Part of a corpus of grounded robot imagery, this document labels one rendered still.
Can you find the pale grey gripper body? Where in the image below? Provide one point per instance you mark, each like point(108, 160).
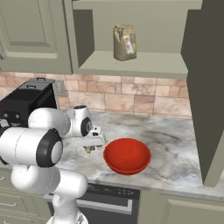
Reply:
point(87, 141)

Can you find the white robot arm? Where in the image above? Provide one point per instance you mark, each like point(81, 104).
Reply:
point(27, 145)

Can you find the red bowl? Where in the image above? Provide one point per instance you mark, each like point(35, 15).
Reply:
point(127, 156)

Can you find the black dishwasher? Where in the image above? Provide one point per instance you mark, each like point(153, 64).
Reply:
point(116, 208)

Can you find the black coffee machine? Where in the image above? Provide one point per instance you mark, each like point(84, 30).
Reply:
point(27, 99)

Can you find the olive drawer front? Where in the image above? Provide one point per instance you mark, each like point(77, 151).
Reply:
point(17, 198)

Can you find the olive open shelf cupboard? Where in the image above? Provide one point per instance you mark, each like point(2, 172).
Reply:
point(140, 62)

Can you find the brown paper bag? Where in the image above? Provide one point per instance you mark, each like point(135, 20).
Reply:
point(124, 43)

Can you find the olive base cupboard door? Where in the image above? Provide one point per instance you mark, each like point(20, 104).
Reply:
point(186, 211)

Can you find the olive tall cabinet panel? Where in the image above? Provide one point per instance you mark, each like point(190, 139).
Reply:
point(205, 87)

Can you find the grey wall socket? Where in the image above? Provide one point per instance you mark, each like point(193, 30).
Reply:
point(59, 88)

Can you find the olive wall cupboard door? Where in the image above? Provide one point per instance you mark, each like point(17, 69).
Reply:
point(32, 35)

